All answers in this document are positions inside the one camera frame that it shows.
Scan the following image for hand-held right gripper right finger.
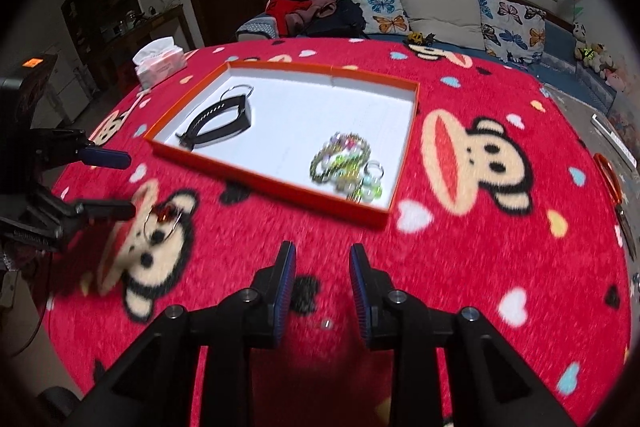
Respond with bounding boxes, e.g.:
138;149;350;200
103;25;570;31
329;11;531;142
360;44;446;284
349;243;567;427

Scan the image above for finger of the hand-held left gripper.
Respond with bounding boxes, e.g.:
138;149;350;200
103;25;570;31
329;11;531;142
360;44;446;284
60;199;137;224
75;146;132;170

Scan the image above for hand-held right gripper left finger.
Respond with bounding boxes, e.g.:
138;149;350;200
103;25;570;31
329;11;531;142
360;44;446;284
70;240;297;427

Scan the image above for silver hoop with red bead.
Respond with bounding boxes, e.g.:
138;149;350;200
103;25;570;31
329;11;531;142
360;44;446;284
142;202;187;240

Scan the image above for clear bead bracelet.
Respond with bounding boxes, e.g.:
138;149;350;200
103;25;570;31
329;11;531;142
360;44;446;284
334;160;387;204

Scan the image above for black strap bracelet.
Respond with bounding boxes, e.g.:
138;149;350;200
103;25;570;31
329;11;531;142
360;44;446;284
175;93;254;152

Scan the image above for green bead bracelet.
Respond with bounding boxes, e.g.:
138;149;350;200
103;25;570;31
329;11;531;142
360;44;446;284
309;131;375;184

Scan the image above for plain silver hoop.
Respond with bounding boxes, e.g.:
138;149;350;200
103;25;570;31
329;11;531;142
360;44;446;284
222;83;255;104

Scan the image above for orange shallow box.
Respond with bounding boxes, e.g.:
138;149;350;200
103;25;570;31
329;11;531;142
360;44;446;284
144;60;421;229

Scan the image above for white low cabinet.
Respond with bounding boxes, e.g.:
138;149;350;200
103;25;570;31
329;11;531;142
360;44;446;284
47;54;97;124

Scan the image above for red printed blanket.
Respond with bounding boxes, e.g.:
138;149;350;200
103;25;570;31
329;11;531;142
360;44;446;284
41;38;634;427

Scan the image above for pink tissue pack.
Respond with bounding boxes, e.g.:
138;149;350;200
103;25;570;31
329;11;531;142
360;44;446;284
132;36;189;90

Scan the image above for wooden side table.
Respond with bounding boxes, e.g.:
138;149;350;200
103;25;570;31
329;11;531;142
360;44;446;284
117;4;197;58

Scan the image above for pile of clothes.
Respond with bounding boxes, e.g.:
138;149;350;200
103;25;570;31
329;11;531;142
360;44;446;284
264;0;372;40

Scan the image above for grey pillow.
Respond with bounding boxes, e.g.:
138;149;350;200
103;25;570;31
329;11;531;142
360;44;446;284
399;0;487;51

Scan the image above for butterfly print pillow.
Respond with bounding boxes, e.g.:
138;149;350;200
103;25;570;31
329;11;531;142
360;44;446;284
349;0;412;36
477;0;547;64

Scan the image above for plush toys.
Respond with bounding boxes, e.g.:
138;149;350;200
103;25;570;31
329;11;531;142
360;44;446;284
572;22;632;94

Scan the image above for orange plastic ring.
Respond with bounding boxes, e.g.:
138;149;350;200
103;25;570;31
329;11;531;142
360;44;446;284
593;152;624;208

